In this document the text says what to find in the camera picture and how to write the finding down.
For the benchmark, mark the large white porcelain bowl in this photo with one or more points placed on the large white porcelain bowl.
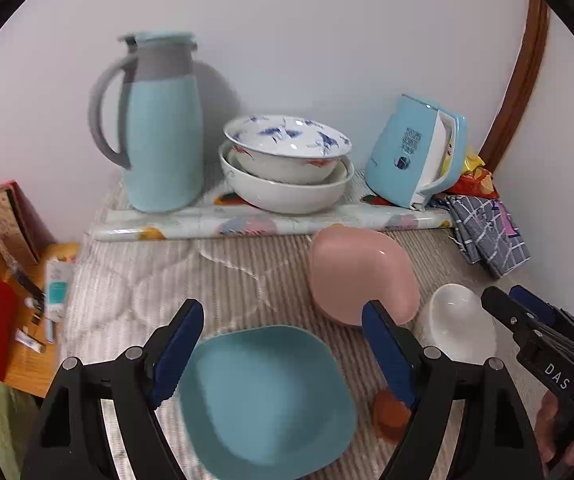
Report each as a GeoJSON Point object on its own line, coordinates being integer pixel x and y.
{"type": "Point", "coordinates": [287, 197]}

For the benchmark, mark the person's right hand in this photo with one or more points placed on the person's right hand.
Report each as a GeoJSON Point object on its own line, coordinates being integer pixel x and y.
{"type": "Point", "coordinates": [546, 425]}

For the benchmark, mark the small brown dish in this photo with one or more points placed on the small brown dish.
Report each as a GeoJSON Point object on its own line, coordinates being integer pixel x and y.
{"type": "Point", "coordinates": [387, 420]}

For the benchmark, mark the brown wooden door frame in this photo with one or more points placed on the brown wooden door frame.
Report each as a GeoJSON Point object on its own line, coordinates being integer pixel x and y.
{"type": "Point", "coordinates": [522, 85]}

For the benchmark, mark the pink plate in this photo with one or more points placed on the pink plate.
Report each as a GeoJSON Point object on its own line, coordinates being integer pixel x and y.
{"type": "Point", "coordinates": [357, 275]}

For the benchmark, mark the small white tube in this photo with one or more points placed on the small white tube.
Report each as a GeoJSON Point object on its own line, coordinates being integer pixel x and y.
{"type": "Point", "coordinates": [31, 340]}

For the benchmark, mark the blue patterned porcelain bowl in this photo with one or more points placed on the blue patterned porcelain bowl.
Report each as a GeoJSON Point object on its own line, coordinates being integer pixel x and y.
{"type": "Point", "coordinates": [287, 162]}

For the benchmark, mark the teal plate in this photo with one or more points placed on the teal plate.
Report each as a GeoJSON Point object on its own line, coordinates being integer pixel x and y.
{"type": "Point", "coordinates": [267, 400]}

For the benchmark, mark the fruit print oilcloth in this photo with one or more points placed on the fruit print oilcloth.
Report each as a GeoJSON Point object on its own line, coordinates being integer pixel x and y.
{"type": "Point", "coordinates": [192, 225]}

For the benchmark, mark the wooden side table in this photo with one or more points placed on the wooden side table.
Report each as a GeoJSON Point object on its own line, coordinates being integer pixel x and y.
{"type": "Point", "coordinates": [27, 370]}

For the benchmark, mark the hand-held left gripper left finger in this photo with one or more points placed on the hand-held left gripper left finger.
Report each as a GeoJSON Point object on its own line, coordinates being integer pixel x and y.
{"type": "Point", "coordinates": [177, 355]}

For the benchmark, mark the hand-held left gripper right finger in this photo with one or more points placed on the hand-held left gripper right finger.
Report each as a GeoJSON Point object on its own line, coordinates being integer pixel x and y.
{"type": "Point", "coordinates": [389, 355]}

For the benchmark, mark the small white bowl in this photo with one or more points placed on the small white bowl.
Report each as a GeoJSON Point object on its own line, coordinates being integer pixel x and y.
{"type": "Point", "coordinates": [459, 320]}

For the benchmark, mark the light blue electric kettle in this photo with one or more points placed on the light blue electric kettle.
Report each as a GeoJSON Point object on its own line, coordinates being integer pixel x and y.
{"type": "Point", "coordinates": [397, 160]}

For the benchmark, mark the light blue thermos jug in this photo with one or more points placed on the light blue thermos jug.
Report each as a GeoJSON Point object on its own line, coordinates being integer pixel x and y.
{"type": "Point", "coordinates": [162, 150]}

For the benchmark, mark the yellow snack packet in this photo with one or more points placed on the yellow snack packet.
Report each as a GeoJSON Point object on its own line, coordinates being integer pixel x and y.
{"type": "Point", "coordinates": [472, 161]}

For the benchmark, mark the black clip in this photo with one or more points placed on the black clip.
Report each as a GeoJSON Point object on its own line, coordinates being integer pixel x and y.
{"type": "Point", "coordinates": [27, 285]}

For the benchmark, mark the grey checked cloth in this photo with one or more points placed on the grey checked cloth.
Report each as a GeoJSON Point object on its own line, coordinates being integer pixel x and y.
{"type": "Point", "coordinates": [492, 240]}

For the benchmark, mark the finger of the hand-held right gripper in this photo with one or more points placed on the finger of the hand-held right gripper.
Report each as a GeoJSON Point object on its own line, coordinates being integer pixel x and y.
{"type": "Point", "coordinates": [532, 305]}
{"type": "Point", "coordinates": [507, 310]}

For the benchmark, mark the red snack packet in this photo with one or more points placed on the red snack packet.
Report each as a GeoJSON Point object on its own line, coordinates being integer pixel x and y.
{"type": "Point", "coordinates": [477, 182]}

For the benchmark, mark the patterned gift box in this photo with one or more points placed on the patterned gift box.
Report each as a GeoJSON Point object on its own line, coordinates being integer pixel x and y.
{"type": "Point", "coordinates": [2, 225]}

